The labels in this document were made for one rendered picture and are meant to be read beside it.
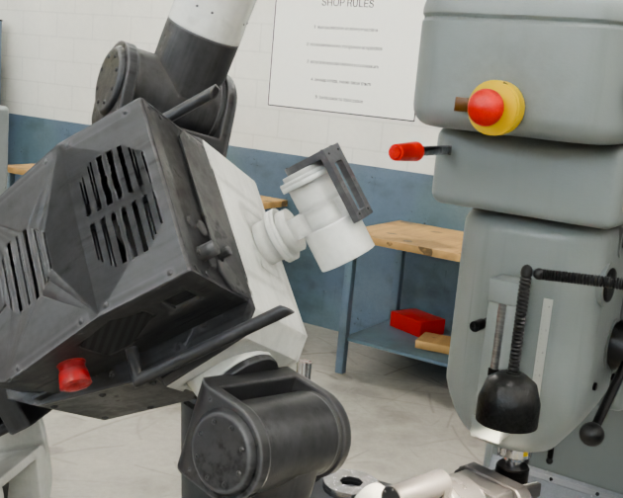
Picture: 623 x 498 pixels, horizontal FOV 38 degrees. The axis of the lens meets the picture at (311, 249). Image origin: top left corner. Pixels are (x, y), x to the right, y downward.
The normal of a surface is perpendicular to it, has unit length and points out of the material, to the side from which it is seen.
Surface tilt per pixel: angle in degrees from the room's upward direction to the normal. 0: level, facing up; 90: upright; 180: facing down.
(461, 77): 90
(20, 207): 74
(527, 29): 90
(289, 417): 35
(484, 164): 90
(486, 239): 90
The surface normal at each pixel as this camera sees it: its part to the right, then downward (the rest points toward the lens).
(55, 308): -0.59, -0.17
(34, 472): -0.18, 0.18
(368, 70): -0.55, 0.11
